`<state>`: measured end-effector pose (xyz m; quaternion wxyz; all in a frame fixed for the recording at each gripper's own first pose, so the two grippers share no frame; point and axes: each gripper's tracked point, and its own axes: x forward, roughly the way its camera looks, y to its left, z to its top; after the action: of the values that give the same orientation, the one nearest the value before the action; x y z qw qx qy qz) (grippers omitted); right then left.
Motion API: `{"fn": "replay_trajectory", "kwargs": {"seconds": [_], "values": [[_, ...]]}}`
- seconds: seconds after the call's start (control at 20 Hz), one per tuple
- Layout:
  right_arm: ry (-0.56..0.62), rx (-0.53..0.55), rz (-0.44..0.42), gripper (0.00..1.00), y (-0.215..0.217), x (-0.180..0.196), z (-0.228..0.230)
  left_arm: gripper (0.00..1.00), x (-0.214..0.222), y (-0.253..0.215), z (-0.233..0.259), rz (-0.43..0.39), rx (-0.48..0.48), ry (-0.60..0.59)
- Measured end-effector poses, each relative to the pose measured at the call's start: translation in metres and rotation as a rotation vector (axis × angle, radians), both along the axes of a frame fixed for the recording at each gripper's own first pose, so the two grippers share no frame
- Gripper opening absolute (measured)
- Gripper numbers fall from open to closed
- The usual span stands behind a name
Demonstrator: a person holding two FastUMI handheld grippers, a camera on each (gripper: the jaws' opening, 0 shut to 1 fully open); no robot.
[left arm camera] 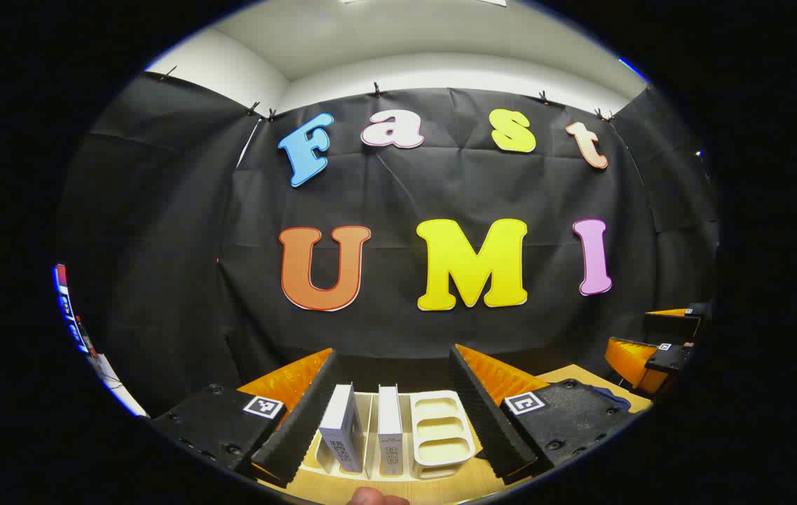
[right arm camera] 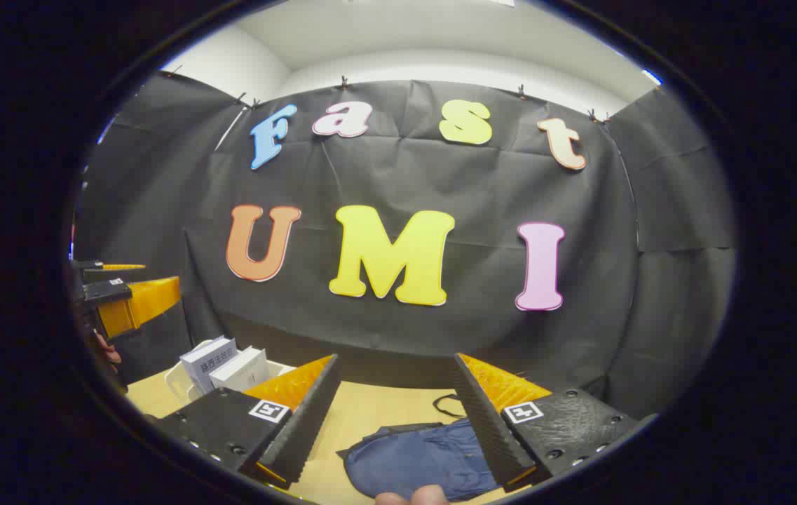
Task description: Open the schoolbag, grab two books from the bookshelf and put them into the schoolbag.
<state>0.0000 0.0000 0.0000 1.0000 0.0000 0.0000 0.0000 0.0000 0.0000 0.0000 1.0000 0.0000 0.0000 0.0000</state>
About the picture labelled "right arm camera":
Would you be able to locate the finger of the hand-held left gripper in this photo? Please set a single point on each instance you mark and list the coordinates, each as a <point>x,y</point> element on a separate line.
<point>139,301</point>
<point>111,266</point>

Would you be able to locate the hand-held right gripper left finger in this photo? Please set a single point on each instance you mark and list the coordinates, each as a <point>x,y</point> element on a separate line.
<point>303,428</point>

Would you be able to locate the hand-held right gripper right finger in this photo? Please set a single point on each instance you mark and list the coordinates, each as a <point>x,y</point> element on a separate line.
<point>486,428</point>

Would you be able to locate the row of black backdrop clips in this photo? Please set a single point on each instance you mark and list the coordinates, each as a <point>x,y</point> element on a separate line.
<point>343,83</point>

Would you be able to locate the black backdrop cloth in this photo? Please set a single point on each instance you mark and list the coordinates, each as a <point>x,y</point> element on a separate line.
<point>475,175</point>

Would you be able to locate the ceiling light panel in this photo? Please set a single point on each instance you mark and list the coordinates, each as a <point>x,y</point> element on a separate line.
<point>502,3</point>

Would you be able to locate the white plastic bookshelf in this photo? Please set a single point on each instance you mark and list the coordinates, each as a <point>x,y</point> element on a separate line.
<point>175,382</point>

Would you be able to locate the blue schoolbag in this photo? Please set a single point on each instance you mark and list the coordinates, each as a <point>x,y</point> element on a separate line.
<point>412,463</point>

